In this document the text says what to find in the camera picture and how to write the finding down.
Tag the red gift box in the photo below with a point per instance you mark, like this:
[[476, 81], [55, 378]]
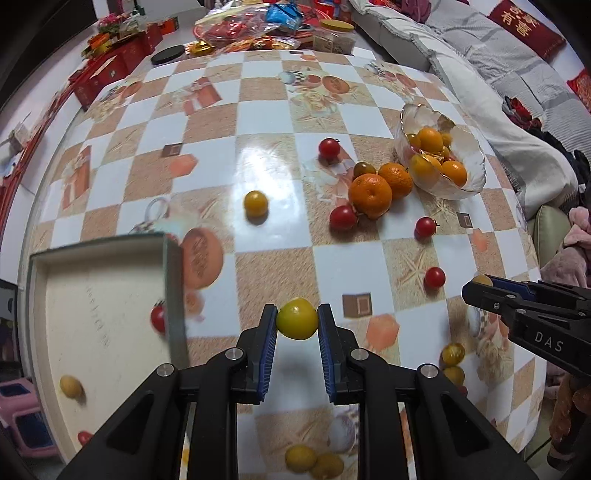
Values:
[[116, 64]]

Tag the white shallow tray box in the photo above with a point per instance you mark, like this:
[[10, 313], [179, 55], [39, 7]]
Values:
[[88, 315]]

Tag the red tomato mid right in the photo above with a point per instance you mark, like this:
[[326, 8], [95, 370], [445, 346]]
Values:
[[425, 227]]

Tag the olive fruit pair lower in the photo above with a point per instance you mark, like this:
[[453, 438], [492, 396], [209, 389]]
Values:
[[328, 466]]

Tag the black round lid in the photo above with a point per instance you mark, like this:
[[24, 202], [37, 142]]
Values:
[[168, 55]]

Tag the snack bag pile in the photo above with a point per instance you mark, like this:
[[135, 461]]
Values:
[[233, 26]]

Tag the red tomato beside mandarin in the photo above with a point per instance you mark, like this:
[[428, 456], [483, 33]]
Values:
[[343, 218]]

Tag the yellow-green tomato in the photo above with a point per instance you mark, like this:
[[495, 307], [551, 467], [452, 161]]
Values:
[[297, 319]]

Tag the olive fruit pair upper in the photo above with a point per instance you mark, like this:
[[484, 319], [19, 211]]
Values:
[[300, 458]]

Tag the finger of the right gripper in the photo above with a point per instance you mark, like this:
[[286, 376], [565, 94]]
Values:
[[503, 303], [543, 292]]

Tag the red tomato far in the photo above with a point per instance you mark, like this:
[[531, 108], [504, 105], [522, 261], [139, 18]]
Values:
[[329, 149]]

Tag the yellow tomato on table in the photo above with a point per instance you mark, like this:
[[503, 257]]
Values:
[[256, 204]]

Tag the red cherry tomato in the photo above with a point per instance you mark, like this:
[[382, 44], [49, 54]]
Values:
[[157, 317]]

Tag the pink plastic stool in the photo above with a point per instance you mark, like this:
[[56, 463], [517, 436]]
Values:
[[22, 418]]

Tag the large orange mandarin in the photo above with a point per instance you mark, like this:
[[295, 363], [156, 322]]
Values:
[[371, 195]]

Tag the checkered tablecloth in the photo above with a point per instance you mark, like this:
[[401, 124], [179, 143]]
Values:
[[444, 393]]

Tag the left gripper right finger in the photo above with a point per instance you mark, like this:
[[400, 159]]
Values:
[[336, 344]]

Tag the red tomato near right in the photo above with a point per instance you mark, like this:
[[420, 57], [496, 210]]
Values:
[[435, 278]]

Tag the olive fruit pair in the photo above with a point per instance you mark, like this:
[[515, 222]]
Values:
[[328, 466], [300, 458]]

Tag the clear glass fruit bowl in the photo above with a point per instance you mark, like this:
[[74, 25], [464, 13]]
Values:
[[444, 159]]

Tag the olive green round fruit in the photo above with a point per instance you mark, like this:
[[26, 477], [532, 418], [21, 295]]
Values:
[[71, 387]]

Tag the pink fluffy blanket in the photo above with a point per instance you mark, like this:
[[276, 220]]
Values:
[[571, 264]]

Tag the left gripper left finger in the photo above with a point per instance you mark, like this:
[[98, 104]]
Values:
[[259, 344]]

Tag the grey white sofa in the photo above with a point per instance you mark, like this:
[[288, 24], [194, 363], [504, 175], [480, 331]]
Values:
[[524, 109]]

